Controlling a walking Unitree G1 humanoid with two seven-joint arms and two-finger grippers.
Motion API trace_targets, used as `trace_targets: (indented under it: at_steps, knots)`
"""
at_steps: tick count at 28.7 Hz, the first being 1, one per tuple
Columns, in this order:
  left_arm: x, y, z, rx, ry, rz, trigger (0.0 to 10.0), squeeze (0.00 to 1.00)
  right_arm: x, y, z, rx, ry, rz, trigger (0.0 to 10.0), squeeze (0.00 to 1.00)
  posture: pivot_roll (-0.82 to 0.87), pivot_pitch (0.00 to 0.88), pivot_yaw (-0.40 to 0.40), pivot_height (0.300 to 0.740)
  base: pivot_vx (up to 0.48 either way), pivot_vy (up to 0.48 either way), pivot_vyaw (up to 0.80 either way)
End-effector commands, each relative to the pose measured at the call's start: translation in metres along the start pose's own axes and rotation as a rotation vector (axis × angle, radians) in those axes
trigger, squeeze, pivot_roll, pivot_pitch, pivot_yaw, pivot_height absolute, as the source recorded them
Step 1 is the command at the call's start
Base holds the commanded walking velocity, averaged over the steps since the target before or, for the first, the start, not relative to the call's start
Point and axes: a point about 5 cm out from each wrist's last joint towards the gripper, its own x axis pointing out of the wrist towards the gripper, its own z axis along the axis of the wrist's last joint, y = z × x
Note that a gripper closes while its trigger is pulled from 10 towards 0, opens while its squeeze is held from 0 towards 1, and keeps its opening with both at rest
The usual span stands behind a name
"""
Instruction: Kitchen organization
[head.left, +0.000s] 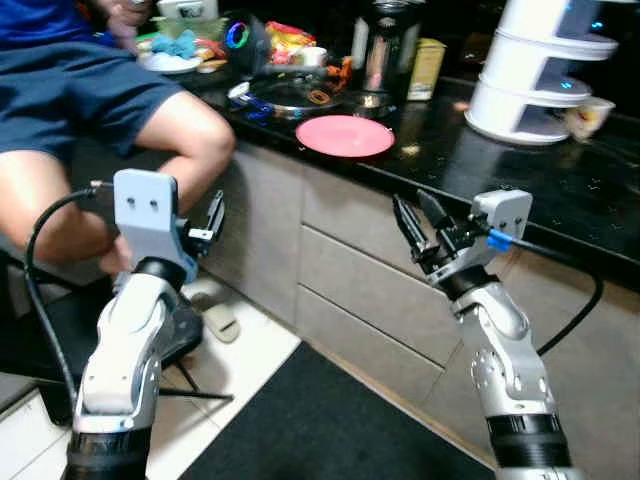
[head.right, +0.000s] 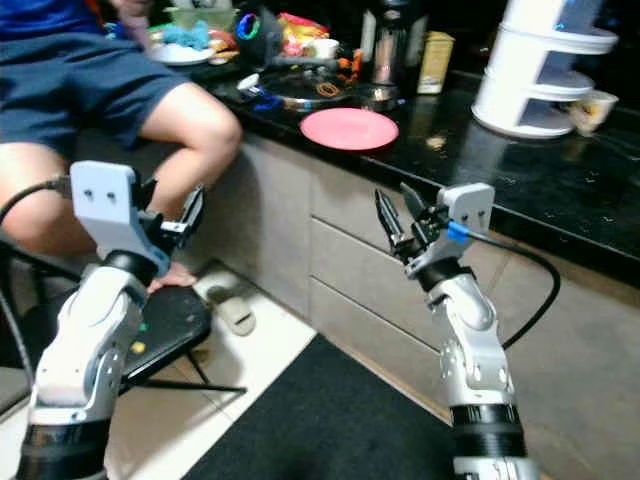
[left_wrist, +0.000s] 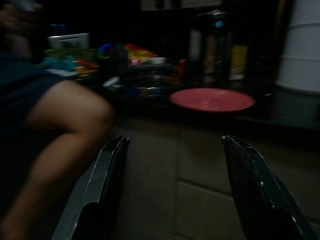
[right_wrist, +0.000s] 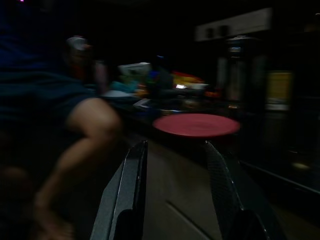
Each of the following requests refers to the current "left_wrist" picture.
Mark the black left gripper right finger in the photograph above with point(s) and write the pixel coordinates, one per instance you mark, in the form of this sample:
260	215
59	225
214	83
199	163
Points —
260	205

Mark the black countertop blender appliance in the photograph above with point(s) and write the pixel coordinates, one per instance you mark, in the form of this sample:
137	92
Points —
210	50

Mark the black pan with glass lid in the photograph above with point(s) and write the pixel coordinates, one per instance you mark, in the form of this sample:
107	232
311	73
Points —
152	78

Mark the white square container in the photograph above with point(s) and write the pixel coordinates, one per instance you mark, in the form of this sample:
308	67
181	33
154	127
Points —
68	41

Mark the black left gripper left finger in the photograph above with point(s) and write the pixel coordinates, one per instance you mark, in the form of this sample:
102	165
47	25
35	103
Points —
95	200

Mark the white three-tier storage rack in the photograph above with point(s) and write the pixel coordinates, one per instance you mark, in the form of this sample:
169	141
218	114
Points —
300	50

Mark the red yellow snack packet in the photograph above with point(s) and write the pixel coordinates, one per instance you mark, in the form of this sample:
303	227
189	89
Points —
140	52

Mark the pink plate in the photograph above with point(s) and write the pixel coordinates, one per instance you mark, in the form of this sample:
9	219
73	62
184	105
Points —
212	100

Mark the teal cloth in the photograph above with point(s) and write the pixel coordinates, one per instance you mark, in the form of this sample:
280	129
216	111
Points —
58	63

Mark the person's dark blue shorts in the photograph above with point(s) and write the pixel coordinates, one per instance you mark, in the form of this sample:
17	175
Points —
22	85

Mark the small white cup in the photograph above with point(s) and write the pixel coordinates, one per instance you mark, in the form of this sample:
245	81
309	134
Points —
158	60

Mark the yellow carton box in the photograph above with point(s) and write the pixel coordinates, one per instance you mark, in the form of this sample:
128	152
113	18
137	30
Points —
239	62

